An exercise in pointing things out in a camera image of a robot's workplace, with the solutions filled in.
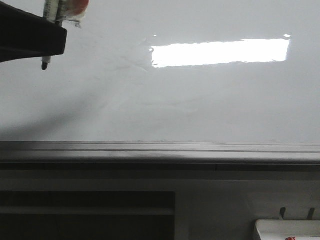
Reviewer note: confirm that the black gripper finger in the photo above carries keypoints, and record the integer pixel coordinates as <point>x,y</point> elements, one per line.
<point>24,35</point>

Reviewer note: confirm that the white black whiteboard marker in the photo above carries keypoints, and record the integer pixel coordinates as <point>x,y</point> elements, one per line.
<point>59,11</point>

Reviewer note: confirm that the white whiteboard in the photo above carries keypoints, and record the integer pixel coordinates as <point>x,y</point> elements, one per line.
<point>220,71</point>

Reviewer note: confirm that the grey aluminium marker tray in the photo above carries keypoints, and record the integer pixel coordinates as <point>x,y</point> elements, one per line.
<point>163,155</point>

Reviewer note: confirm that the white box with red mark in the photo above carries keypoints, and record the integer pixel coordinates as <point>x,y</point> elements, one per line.
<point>286,230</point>

